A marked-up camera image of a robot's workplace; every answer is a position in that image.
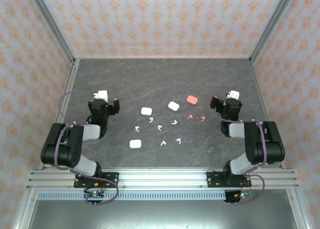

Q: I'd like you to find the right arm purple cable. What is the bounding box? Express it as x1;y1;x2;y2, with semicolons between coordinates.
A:
208;90;270;205

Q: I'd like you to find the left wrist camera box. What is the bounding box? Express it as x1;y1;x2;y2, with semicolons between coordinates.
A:
92;89;109;102

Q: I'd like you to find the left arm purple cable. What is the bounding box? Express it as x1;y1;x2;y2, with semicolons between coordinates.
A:
54;91;119;205

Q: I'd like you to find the aluminium corner post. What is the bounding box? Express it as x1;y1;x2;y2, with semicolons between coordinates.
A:
249;0;298;65
26;0;77;65

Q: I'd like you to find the aluminium frame leg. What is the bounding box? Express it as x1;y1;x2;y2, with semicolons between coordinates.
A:
286;188;311;229
12;188;38;229

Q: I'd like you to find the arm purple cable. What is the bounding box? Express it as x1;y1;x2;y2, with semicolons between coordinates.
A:
54;91;119;205
208;90;270;205

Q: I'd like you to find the aluminium side rail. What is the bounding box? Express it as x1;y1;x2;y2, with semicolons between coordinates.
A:
249;58;286;170
39;58;81;170

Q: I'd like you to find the slotted grey cable duct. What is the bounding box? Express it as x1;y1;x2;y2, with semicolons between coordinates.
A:
36;191;227;201

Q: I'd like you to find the controller board with LED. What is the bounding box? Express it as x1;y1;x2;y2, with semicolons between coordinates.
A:
83;188;106;205
224;190;255;204

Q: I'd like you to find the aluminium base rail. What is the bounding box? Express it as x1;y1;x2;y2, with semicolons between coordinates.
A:
26;167;300;190

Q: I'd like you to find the grey metal sheet panel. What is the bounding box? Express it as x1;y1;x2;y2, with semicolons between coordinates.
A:
27;200;298;229

